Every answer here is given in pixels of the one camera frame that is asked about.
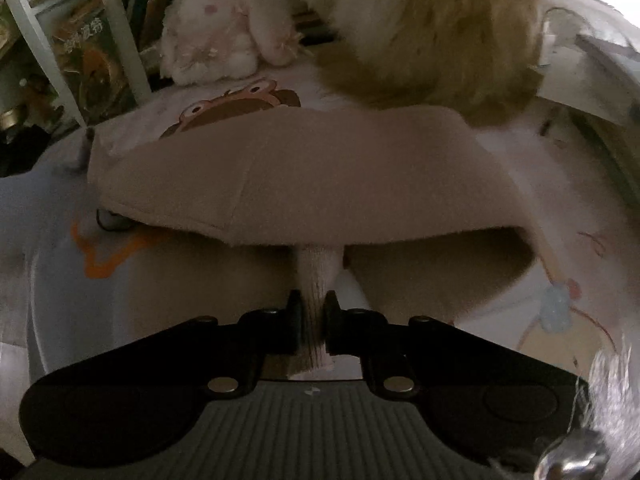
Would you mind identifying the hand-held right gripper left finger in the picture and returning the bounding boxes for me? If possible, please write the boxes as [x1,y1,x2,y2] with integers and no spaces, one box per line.
[167,290,304,396]

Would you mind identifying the white cartoon-print cloth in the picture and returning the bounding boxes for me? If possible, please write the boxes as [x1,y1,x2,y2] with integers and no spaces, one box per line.
[95,67,351,153]

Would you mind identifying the orange and white fluffy cat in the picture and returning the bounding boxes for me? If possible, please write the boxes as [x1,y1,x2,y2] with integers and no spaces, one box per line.
[292,0,547,128]

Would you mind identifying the large illustrated book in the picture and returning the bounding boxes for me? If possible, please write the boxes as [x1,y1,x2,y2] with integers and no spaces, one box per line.
[49,2,137,113]

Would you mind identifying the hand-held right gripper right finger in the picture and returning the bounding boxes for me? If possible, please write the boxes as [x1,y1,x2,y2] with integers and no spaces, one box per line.
[322,290,453,396]

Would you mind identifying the white papers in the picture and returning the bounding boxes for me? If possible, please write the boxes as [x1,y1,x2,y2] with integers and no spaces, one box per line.
[537,5,640,121]

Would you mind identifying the pink plush bunny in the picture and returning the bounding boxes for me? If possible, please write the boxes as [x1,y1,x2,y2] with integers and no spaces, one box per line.
[159,0,305,86]

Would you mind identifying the white ribbed knit cloth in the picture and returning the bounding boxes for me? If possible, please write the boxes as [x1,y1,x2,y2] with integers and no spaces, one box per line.
[291,242,347,378]

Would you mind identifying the shiny metal object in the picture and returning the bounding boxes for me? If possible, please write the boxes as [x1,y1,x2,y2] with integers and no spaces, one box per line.
[535,430,608,480]

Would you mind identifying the beige fleece garment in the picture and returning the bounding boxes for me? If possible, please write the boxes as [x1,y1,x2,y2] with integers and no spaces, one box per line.
[86,104,540,333]

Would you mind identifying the cartoon-print bed sheet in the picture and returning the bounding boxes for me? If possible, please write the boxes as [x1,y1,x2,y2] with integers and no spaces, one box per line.
[450,95,640,396]

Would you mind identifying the white fluffy fringe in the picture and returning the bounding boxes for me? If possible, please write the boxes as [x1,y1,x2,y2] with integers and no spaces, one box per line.
[575,345,640,466]

